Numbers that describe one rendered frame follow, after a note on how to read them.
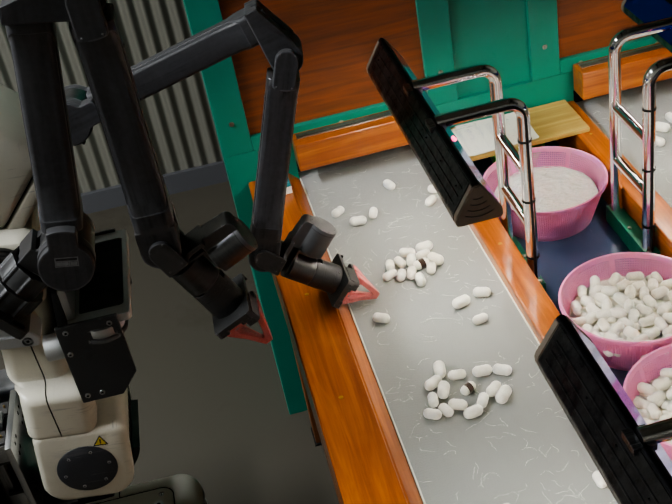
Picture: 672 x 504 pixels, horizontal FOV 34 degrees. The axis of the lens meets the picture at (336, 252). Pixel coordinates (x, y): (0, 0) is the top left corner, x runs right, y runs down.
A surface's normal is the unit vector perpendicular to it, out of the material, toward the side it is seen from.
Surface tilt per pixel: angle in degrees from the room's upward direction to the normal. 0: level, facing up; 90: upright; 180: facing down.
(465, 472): 0
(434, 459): 0
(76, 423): 90
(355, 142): 90
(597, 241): 0
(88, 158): 90
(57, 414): 90
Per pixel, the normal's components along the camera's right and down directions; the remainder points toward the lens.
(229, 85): 0.21, 0.54
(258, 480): -0.16, -0.81
